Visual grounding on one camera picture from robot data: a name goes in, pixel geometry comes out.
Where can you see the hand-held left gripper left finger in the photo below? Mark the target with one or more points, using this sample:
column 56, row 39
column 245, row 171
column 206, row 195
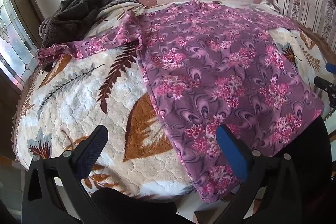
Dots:
column 94, row 142

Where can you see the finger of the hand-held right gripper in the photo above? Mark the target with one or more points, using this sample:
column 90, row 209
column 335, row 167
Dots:
column 326, row 86
column 331, row 67

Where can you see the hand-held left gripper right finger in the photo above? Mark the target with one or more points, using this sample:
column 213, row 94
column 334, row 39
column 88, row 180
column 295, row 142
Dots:
column 231, row 150

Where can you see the purple floral garment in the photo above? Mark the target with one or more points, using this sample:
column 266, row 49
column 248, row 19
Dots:
column 210, row 69

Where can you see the leaf print fleece blanket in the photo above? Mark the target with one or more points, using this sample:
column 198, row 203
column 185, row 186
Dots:
column 78, row 98

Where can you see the striped floral cushion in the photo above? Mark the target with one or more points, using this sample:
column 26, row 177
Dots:
column 307, row 1

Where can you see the dark brown fleece cloth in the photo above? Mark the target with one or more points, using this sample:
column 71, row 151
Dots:
column 73, row 14

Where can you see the patterned glass window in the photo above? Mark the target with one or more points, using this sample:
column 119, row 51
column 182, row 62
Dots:
column 15, row 35

